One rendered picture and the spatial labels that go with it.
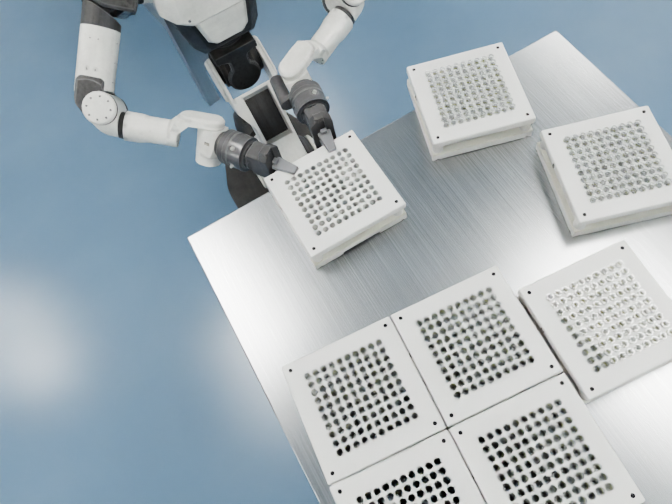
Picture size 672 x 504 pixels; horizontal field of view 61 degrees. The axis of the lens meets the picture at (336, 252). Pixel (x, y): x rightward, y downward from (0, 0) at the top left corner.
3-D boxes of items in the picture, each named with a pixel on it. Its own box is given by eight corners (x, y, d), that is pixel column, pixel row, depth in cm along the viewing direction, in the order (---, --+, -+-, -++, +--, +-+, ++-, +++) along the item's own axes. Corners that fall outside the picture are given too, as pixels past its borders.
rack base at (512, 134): (531, 135, 138) (533, 129, 136) (432, 161, 139) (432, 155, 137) (498, 61, 148) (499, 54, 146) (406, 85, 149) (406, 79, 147)
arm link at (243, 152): (279, 135, 133) (237, 119, 137) (258, 167, 130) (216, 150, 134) (291, 165, 145) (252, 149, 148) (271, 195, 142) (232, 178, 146)
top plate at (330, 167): (265, 182, 137) (262, 178, 135) (353, 133, 139) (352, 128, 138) (312, 261, 127) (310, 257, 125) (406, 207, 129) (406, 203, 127)
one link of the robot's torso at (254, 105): (276, 193, 191) (202, 63, 177) (321, 168, 192) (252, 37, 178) (282, 199, 176) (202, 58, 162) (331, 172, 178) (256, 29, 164)
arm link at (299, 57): (303, 100, 149) (333, 60, 151) (291, 79, 141) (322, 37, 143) (285, 91, 152) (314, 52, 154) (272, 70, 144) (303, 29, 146)
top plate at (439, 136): (535, 123, 133) (536, 117, 131) (432, 149, 134) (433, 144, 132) (501, 47, 144) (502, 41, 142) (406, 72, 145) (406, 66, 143)
